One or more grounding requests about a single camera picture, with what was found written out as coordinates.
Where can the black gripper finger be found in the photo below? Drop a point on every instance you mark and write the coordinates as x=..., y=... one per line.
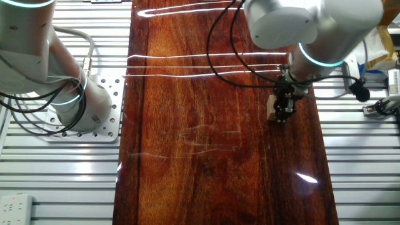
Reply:
x=282, y=116
x=285, y=103

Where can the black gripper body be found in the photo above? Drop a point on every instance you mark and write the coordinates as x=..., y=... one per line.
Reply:
x=289, y=89

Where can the small tan wooden block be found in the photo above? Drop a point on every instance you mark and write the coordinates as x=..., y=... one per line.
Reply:
x=271, y=107

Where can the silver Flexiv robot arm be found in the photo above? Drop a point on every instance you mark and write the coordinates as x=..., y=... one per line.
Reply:
x=31, y=47

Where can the glossy reddish wooden board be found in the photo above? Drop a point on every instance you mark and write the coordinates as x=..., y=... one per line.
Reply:
x=203, y=140

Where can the blue packet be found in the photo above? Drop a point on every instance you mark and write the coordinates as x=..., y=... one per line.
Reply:
x=372, y=73

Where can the black metal clamp tool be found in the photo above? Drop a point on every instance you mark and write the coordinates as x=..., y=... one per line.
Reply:
x=379, y=107

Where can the white paper bag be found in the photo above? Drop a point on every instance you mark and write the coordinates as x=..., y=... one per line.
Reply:
x=375, y=47

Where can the white power strip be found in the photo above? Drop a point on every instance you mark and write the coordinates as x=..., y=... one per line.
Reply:
x=15, y=209

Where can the small metal mounting bracket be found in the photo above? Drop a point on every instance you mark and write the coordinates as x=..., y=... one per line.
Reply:
x=368, y=110

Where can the small silver camera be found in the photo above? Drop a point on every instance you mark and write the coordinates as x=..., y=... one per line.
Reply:
x=390, y=100

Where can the perforated silver base plate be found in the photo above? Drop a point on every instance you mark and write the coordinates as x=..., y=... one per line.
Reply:
x=109, y=93

